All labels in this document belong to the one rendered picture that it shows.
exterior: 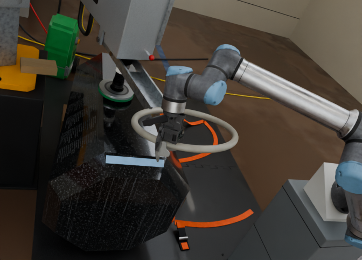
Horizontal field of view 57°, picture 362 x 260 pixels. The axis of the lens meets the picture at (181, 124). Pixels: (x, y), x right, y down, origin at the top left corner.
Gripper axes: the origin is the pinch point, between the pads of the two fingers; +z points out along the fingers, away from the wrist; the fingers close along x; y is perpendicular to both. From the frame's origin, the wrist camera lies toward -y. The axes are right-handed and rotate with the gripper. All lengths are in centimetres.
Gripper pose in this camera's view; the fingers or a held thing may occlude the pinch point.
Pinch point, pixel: (159, 155)
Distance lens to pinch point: 134.1
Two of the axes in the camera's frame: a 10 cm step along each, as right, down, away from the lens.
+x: 4.0, -2.5, 8.8
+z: -1.7, 9.2, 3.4
